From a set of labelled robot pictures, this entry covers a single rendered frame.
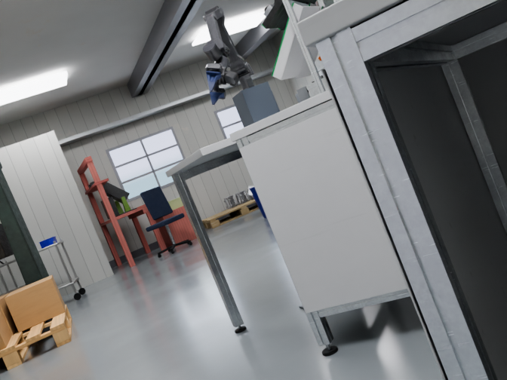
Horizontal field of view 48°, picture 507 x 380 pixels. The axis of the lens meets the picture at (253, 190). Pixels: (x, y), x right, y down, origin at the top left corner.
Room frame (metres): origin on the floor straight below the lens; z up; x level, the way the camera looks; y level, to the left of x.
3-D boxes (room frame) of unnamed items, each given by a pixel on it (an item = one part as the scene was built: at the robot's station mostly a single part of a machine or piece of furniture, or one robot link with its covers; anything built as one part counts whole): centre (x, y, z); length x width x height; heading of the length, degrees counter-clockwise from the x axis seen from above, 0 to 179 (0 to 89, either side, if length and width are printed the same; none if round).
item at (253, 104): (2.64, -0.16, 0.96); 0.14 x 0.14 x 0.20; 20
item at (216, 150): (2.59, -0.18, 0.84); 0.90 x 0.70 x 0.03; 110
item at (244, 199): (10.21, 0.40, 0.19); 1.33 x 0.92 x 0.37; 110
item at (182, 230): (9.40, 1.92, 0.90); 1.39 x 1.24 x 1.80; 20
